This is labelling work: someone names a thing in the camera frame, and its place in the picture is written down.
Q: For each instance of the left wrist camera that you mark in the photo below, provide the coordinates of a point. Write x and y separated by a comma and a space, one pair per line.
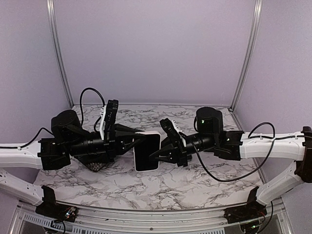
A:
108, 119

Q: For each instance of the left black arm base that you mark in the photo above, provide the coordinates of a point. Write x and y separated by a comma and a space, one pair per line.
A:
50, 208

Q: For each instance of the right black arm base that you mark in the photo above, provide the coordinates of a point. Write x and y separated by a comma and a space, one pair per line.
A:
252, 209

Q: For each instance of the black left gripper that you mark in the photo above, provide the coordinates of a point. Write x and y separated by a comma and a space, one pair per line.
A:
122, 146

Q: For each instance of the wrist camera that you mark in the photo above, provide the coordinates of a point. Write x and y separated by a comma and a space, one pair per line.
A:
172, 131
108, 119

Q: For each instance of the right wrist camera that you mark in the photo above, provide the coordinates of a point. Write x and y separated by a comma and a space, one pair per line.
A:
172, 131

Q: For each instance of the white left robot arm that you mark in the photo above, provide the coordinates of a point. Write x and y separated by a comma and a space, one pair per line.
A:
47, 153

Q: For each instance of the front aluminium rail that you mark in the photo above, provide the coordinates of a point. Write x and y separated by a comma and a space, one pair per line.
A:
93, 220

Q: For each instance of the aluminium frame post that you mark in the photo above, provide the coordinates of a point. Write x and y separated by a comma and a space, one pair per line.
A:
57, 48
249, 52

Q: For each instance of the black square patterned plate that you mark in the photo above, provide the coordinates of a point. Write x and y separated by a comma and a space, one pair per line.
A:
95, 162

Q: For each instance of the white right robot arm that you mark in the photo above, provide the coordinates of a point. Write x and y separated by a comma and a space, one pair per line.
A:
237, 145

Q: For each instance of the left aluminium frame post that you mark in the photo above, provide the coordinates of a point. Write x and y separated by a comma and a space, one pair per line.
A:
57, 48

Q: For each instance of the pink phone case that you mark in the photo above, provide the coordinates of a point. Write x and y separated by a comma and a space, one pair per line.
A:
146, 133

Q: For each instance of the right aluminium frame post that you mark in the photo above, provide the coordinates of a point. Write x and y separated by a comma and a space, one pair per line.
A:
249, 52

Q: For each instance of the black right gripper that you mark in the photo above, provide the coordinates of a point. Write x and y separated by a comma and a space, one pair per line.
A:
179, 156

